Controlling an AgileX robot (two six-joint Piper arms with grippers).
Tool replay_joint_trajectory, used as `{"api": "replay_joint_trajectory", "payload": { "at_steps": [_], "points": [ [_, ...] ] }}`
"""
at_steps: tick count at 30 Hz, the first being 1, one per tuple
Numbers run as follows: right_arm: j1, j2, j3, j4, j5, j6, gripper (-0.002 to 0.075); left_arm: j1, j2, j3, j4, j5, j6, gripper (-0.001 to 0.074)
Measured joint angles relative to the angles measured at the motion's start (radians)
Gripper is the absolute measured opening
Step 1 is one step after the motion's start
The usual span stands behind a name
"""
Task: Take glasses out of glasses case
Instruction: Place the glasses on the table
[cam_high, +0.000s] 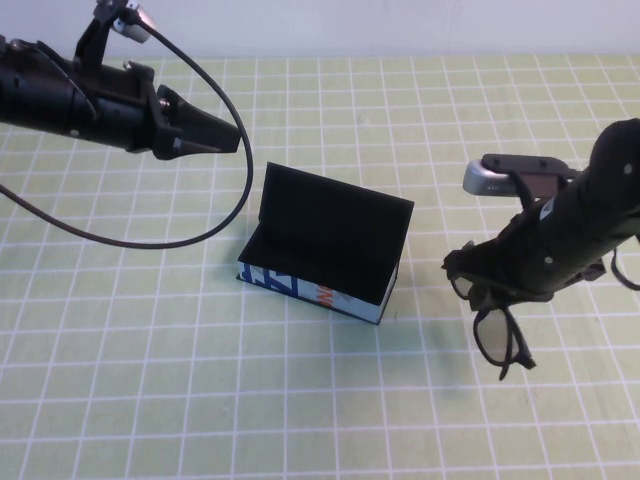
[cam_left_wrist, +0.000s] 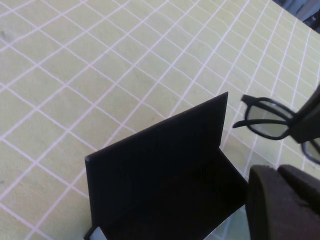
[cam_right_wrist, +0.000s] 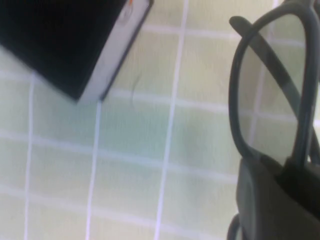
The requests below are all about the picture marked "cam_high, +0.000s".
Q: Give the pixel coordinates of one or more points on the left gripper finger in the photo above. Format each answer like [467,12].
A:
[200,127]
[210,147]

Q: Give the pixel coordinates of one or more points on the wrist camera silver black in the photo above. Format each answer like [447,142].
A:
[482,182]
[137,25]

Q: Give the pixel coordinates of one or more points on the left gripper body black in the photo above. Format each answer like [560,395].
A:
[120,110]

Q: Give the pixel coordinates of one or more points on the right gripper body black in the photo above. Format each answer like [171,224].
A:
[540,255]

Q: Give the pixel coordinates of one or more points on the black framed glasses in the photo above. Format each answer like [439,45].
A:
[500,337]

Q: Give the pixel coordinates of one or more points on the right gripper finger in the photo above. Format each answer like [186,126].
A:
[482,299]
[465,260]

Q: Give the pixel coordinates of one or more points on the left robot arm black grey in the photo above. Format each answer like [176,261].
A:
[30,95]

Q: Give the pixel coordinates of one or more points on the camera mount bracket black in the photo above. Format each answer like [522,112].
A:
[537,187]
[92,45]

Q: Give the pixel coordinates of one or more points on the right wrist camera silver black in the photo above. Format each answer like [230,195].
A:
[482,182]

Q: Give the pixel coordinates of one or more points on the black glasses case printed sides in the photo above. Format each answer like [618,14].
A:
[330,225]

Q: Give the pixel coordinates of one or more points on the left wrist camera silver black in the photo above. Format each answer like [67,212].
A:
[137,25]

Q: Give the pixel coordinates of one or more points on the left camera mount bracket black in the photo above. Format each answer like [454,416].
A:
[92,45]

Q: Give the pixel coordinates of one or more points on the right camera mount bracket black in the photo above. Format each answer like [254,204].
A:
[537,187]

